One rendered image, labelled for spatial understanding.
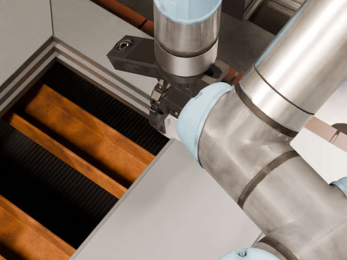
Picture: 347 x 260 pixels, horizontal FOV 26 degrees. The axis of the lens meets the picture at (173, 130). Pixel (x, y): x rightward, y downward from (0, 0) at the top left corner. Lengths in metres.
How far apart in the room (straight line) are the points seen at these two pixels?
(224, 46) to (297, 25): 0.73
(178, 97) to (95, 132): 0.38
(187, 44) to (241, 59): 0.56
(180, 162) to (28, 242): 0.30
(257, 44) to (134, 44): 0.46
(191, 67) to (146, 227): 0.26
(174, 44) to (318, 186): 0.25
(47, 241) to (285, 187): 0.62
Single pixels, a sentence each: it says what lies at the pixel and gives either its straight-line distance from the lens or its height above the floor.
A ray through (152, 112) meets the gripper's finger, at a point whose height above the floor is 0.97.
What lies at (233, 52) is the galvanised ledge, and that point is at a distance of 1.39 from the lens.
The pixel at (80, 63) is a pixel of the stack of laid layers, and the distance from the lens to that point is 1.19.
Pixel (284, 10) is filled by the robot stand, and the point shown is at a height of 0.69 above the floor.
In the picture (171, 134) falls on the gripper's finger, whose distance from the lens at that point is 1.05.
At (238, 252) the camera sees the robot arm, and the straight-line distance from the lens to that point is 0.63.
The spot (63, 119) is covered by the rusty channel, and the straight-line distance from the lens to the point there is 1.32.
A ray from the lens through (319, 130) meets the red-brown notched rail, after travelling 1.15.
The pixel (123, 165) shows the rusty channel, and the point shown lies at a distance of 1.26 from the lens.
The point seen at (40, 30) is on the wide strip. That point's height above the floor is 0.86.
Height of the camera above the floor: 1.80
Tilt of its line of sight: 60 degrees down
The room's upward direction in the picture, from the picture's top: straight up
